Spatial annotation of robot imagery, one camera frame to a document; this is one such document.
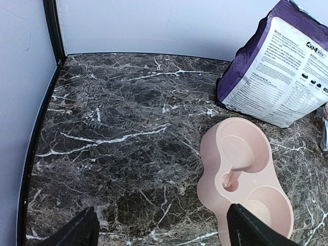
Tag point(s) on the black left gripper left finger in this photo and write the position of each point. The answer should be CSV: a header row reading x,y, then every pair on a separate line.
x,y
83,229

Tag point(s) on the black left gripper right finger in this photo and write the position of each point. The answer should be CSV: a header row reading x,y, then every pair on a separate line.
x,y
246,229

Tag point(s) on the purple white pet food bag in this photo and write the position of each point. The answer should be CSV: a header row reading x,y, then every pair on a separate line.
x,y
280,74

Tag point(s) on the pink double pet bowl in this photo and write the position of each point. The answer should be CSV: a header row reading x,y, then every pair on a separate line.
x,y
238,168

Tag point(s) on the black left frame post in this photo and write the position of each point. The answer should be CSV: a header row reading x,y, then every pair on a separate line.
x,y
52,19

